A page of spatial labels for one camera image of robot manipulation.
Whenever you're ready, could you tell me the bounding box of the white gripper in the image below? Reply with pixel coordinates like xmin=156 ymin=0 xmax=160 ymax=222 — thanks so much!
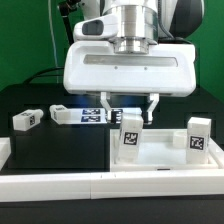
xmin=63 ymin=41 xmax=196 ymax=125

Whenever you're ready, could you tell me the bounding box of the white square tabletop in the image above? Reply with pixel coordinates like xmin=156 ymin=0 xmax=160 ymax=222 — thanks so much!
xmin=110 ymin=129 xmax=224 ymax=172

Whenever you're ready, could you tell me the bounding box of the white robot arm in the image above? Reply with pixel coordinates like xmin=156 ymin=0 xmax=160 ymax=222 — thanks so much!
xmin=63 ymin=0 xmax=204 ymax=123

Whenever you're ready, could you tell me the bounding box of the white sheet with fiducial markers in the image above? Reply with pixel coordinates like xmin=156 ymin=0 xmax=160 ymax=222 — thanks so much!
xmin=64 ymin=107 xmax=142 ymax=124

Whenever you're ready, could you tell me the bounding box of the white front fence bar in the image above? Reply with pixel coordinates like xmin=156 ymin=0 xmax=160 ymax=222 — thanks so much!
xmin=0 ymin=169 xmax=224 ymax=202

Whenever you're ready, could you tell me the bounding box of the white fence bar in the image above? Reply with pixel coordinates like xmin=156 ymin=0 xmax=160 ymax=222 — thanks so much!
xmin=0 ymin=138 xmax=11 ymax=171
xmin=0 ymin=169 xmax=224 ymax=202

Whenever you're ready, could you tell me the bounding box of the white left fence bar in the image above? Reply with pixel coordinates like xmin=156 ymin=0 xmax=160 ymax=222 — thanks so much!
xmin=0 ymin=138 xmax=11 ymax=171

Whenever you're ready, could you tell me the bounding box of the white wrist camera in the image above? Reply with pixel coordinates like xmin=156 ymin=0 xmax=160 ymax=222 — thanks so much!
xmin=73 ymin=14 xmax=118 ymax=40

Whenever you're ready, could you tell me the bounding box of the black cable on table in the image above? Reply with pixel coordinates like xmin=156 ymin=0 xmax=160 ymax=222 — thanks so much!
xmin=22 ymin=66 xmax=68 ymax=84

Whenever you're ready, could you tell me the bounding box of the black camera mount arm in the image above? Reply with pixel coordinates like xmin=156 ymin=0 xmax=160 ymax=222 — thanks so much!
xmin=57 ymin=0 xmax=83 ymax=45

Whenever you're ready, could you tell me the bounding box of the white hanging cable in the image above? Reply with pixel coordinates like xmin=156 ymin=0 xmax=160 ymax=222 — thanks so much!
xmin=47 ymin=0 xmax=60 ymax=84

